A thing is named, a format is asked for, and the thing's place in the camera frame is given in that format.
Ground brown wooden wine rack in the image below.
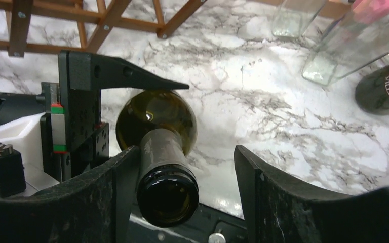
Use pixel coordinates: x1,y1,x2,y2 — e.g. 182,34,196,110
0,0,205,57

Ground green bottle white label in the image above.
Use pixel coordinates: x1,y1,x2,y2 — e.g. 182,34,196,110
355,65,389,115

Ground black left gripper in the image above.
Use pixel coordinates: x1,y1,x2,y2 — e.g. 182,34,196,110
36,50,189,182

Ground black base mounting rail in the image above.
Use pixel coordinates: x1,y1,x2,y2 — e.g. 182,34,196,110
126,204,248,242

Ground green bottle silver cap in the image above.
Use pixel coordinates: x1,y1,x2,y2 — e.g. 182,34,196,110
115,90,199,228

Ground pink capped small bottle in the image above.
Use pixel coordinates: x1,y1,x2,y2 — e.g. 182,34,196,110
351,0,389,24

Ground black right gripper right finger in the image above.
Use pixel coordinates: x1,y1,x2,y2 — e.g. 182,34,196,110
234,145,389,242

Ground clear glass bottle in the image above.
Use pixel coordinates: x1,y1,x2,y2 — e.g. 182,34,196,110
271,0,327,38
301,10,389,86

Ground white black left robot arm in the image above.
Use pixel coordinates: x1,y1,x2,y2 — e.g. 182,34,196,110
0,50,189,182

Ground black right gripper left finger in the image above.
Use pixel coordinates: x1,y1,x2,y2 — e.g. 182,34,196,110
0,146,140,242

